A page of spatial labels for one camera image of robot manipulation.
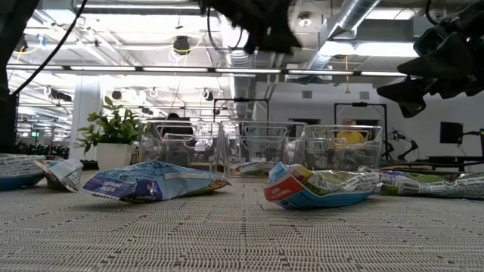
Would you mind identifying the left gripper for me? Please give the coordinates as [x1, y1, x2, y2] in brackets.
[196, 0, 303, 56]

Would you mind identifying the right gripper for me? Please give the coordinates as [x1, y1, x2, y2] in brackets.
[376, 2, 484, 119]

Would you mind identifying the blue granola bar purple label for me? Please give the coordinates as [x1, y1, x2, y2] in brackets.
[82, 160, 231, 204]

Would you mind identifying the blue white granola bar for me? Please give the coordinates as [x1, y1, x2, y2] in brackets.
[0, 153, 47, 191]

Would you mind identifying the green white granola bar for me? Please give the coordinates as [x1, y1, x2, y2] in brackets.
[231, 161, 281, 178]

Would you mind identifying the white ceiling sensor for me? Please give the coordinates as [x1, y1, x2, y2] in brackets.
[297, 11, 313, 28]

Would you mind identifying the black monitor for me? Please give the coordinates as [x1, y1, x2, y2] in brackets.
[439, 121, 464, 145]

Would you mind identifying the black ceiling device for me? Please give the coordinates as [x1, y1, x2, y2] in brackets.
[172, 35, 192, 57]

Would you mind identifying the dark background desk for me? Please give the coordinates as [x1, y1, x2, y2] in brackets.
[381, 153, 484, 172]

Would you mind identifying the long ceiling light strip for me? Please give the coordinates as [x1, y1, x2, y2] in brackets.
[6, 64, 417, 78]

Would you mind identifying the person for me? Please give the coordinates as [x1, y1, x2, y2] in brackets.
[335, 117, 367, 145]
[161, 112, 194, 138]

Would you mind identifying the clear plastic bin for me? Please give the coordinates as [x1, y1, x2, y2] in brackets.
[138, 119, 223, 178]
[222, 120, 306, 178]
[302, 124, 383, 173]

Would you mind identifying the green plant in white pot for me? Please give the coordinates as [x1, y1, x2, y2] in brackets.
[75, 96, 141, 172]

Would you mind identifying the grey woven mat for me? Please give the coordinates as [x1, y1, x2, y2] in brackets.
[0, 176, 484, 272]

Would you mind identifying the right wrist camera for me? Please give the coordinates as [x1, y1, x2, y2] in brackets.
[412, 25, 449, 58]

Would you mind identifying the silver vertical duct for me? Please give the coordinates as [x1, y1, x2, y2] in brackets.
[226, 48, 259, 122]

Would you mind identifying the black frame stand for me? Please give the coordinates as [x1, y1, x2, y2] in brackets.
[334, 101, 389, 162]

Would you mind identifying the yellow hanging cord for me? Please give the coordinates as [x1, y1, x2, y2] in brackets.
[343, 55, 352, 95]

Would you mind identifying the silver slanted ceiling duct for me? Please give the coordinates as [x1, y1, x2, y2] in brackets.
[302, 0, 382, 73]

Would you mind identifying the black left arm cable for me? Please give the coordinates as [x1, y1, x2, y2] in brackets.
[10, 0, 88, 97]

